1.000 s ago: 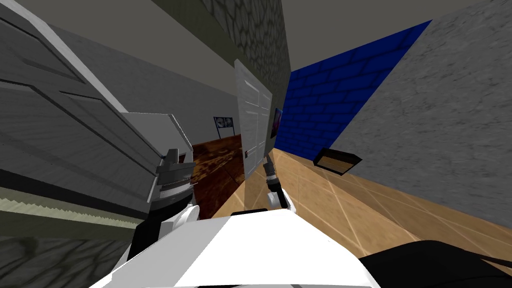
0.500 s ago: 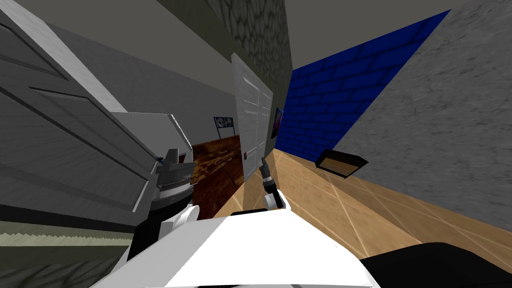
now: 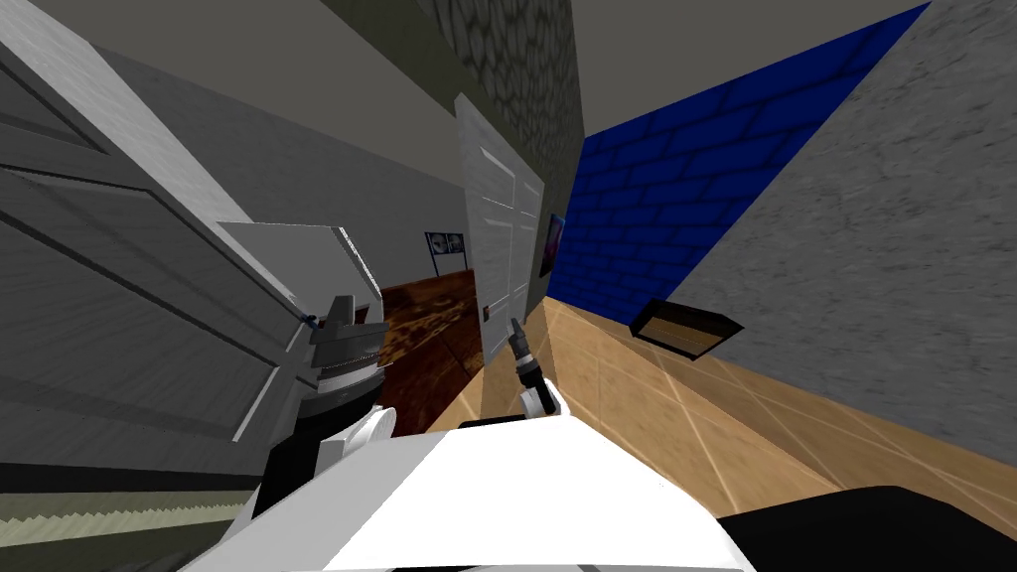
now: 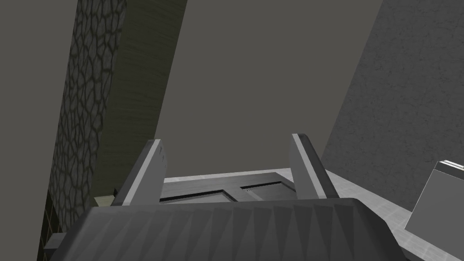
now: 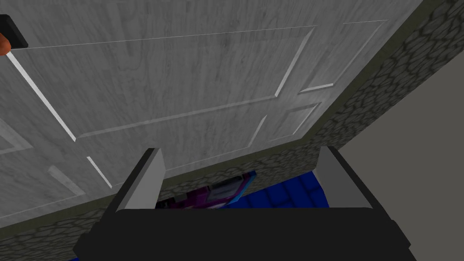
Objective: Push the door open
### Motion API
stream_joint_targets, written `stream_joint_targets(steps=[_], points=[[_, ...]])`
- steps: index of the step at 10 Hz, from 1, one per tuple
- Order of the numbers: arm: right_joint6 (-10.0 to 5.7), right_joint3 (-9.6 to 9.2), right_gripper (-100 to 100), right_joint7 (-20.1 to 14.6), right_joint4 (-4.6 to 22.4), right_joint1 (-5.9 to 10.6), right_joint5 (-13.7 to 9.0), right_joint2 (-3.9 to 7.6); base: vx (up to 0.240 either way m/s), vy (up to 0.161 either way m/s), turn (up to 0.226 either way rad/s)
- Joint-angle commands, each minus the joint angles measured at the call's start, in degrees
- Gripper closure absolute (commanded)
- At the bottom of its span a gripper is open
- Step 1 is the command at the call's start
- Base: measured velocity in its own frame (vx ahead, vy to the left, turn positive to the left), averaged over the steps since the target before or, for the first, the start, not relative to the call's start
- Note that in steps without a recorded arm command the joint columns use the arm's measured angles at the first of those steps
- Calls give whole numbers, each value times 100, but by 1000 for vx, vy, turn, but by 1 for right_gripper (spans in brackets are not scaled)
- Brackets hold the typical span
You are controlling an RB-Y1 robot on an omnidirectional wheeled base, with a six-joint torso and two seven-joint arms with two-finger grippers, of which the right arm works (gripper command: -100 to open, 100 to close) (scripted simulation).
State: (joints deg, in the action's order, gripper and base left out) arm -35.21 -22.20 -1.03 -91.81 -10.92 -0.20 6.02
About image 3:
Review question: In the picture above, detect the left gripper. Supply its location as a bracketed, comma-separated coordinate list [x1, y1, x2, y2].
[309, 294, 390, 370]

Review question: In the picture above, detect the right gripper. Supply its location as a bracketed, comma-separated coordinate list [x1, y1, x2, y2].
[508, 317, 536, 363]

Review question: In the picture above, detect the plain grey door leaf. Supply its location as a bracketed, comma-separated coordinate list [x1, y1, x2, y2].
[218, 221, 385, 321]

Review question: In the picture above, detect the white panelled door leaf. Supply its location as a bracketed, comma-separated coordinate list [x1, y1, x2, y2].
[454, 92, 546, 384]

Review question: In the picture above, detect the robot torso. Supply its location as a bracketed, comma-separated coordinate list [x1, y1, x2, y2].
[181, 412, 758, 572]

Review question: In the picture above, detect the large grey panelled door leaf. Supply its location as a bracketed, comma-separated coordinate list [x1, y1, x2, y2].
[0, 0, 321, 478]

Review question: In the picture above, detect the purple wall picture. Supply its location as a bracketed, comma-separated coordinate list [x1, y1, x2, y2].
[538, 211, 568, 279]

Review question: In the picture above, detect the dark twin wall picture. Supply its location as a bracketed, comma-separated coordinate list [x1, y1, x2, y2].
[424, 230, 467, 258]

